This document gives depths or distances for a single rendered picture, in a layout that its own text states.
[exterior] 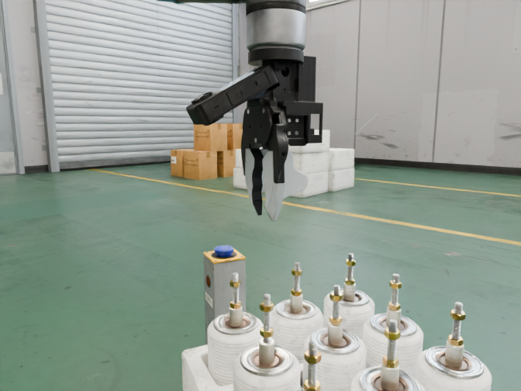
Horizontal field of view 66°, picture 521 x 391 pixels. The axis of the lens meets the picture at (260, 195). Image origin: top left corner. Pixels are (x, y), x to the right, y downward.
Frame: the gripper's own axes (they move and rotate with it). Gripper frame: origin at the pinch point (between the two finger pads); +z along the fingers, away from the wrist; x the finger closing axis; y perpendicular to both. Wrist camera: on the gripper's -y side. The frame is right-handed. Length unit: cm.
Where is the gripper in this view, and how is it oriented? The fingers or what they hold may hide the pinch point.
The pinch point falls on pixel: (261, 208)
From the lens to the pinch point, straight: 53.3
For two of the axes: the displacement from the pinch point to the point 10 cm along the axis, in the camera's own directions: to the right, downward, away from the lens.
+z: 0.0, 9.9, 1.7
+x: -5.0, -1.5, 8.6
